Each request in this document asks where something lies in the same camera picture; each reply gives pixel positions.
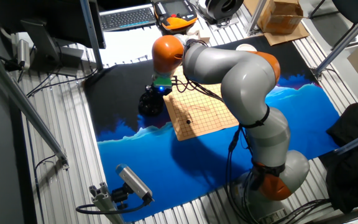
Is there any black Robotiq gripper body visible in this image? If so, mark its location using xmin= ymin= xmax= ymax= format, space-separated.
xmin=145 ymin=84 xmax=171 ymax=100

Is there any tan Go board sheet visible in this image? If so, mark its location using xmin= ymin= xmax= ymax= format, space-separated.
xmin=162 ymin=67 xmax=241 ymax=142

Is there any green flange adapter plate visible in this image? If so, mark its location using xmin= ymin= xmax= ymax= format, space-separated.
xmin=152 ymin=75 xmax=173 ymax=88

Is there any black bowl of black stones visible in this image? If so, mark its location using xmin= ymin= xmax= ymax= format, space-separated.
xmin=137 ymin=91 xmax=167 ymax=118

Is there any orange black teach pendant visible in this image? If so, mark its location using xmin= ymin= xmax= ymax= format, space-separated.
xmin=153 ymin=0 xmax=198 ymax=35

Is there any black computer keyboard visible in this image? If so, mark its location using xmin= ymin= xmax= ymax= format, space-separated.
xmin=99 ymin=3 xmax=157 ymax=32

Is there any blue and black landscape mat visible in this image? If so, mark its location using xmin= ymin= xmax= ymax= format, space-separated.
xmin=83 ymin=35 xmax=341 ymax=223

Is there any white bowl of white stones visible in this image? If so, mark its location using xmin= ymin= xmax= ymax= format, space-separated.
xmin=236 ymin=43 xmax=257 ymax=52

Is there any black round spool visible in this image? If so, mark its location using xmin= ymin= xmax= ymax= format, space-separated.
xmin=204 ymin=0 xmax=245 ymax=21

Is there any grey monitor stand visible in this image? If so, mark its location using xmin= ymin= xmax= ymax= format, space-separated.
xmin=20 ymin=18 xmax=85 ymax=78

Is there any black computer monitor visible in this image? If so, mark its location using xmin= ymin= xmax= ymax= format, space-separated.
xmin=0 ymin=0 xmax=107 ymax=50

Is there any silver cylindrical device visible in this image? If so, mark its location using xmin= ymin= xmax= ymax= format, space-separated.
xmin=16 ymin=39 xmax=31 ymax=71

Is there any brown cardboard box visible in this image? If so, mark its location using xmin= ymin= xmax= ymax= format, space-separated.
xmin=256 ymin=0 xmax=305 ymax=35

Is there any black jacket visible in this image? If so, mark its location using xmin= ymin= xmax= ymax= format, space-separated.
xmin=318 ymin=102 xmax=358 ymax=215

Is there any dark office chair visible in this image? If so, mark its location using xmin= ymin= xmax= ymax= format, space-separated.
xmin=309 ymin=0 xmax=358 ymax=32

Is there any thin black looped cable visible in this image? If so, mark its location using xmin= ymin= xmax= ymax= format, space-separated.
xmin=170 ymin=74 xmax=200 ymax=94

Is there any aluminium frame post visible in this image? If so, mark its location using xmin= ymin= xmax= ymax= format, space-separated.
xmin=246 ymin=0 xmax=269 ymax=35
xmin=79 ymin=0 xmax=105 ymax=71

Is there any thick black arm cable bundle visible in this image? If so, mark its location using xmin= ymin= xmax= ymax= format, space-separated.
xmin=169 ymin=39 xmax=275 ymax=224

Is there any silver exterior camera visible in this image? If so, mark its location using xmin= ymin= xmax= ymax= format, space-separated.
xmin=116 ymin=164 xmax=154 ymax=202

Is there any short aluminium camera mount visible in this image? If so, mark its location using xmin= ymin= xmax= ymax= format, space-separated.
xmin=88 ymin=182 xmax=126 ymax=224

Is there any black camera cable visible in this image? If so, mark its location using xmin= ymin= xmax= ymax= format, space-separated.
xmin=75 ymin=198 xmax=150 ymax=216

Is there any aluminium frame beam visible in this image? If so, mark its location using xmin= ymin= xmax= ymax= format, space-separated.
xmin=334 ymin=126 xmax=358 ymax=156
xmin=0 ymin=46 xmax=70 ymax=170
xmin=314 ymin=2 xmax=358 ymax=77

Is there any thin black floor cable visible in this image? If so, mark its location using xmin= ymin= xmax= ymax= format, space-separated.
xmin=33 ymin=154 xmax=58 ymax=224

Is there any black plug cable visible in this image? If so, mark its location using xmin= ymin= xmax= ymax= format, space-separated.
xmin=0 ymin=46 xmax=23 ymax=72

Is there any black base cable bundle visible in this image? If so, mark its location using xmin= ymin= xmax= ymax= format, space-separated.
xmin=272 ymin=198 xmax=332 ymax=224

